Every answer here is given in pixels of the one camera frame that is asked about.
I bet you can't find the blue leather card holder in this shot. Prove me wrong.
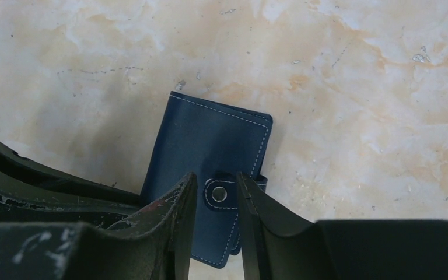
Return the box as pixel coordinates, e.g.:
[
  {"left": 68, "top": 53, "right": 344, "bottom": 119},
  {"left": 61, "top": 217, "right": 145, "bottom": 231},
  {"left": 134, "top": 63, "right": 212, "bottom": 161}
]
[{"left": 141, "top": 92, "right": 273, "bottom": 268}]

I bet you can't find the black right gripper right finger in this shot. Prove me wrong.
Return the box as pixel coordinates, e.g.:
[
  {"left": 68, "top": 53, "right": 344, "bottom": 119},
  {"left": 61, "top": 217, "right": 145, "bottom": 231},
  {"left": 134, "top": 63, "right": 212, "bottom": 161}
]
[{"left": 236, "top": 173, "right": 448, "bottom": 279}]

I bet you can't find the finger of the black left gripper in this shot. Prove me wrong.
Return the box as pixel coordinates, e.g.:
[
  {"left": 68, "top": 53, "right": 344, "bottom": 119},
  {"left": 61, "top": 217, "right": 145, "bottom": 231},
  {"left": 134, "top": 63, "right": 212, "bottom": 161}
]
[
  {"left": 0, "top": 142, "right": 139, "bottom": 206},
  {"left": 0, "top": 171, "right": 138, "bottom": 229}
]

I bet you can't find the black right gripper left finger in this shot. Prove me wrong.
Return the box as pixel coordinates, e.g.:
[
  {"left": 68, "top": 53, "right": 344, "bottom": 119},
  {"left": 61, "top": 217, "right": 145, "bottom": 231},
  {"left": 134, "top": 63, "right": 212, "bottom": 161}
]
[{"left": 0, "top": 173, "right": 197, "bottom": 279}]

